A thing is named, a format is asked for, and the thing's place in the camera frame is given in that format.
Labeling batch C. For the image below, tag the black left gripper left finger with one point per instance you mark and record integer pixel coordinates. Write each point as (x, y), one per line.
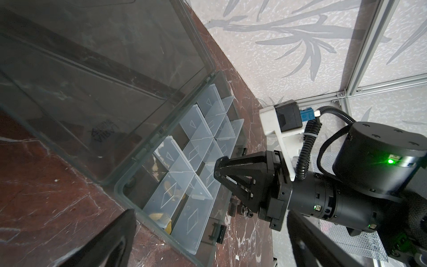
(111, 247)

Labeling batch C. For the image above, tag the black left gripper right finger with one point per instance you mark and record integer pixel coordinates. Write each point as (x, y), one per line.
(312, 248)

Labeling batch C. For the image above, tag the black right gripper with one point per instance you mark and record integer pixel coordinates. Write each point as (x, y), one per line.
(277, 191)

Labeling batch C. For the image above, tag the brass wing nut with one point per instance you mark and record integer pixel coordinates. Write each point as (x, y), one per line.
(163, 221)

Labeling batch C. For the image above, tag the grey compartment organizer box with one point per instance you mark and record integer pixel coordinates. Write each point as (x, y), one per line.
(85, 87)

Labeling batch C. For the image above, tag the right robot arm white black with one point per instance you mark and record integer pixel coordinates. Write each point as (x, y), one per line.
(378, 184)

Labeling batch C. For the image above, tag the pile of screws and nuts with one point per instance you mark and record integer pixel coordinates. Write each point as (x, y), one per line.
(236, 207)

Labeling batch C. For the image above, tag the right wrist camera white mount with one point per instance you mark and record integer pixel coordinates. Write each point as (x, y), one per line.
(285, 122)

